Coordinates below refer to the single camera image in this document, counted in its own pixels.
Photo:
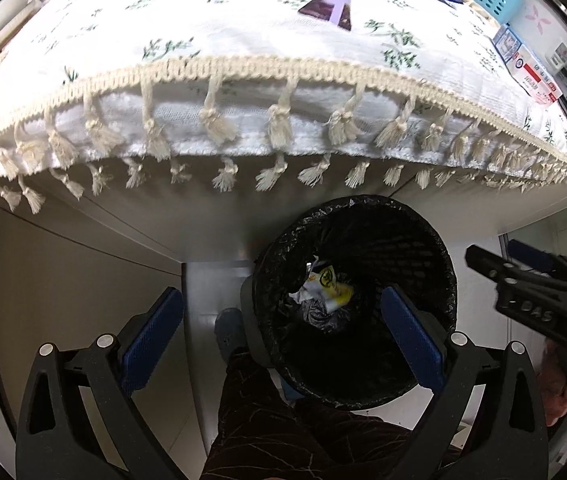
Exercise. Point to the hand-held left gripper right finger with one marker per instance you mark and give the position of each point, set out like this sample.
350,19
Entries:
411,340

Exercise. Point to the dark maroon packet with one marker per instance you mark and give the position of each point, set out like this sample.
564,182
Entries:
319,11

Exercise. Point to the glass cabinet door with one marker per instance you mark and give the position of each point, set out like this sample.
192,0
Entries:
528,227

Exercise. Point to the person's dark patterned pants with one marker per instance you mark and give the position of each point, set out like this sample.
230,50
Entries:
273,435

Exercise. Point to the purple packet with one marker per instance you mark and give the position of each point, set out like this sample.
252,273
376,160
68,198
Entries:
336,2

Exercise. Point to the white counter cabinet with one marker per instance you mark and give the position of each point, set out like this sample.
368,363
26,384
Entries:
88,270

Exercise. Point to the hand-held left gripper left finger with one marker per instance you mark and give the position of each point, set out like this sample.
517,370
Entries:
153,340

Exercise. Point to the white floral tasselled tablecloth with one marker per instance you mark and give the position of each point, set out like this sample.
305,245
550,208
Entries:
263,35

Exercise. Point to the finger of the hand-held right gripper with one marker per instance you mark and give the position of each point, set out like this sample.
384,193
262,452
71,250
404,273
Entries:
483,260
531,256

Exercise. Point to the black trash bin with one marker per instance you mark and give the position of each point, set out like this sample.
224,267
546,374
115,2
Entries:
393,250

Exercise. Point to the white rice cooker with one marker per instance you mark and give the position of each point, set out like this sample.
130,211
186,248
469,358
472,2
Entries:
543,20

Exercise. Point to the yellow white crumpled wrapper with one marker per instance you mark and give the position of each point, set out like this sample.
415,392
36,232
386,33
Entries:
331,285

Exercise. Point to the grey slipper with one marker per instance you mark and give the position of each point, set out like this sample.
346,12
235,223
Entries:
228,330

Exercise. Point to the white blue cardboard box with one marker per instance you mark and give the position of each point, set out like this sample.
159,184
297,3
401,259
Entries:
523,60

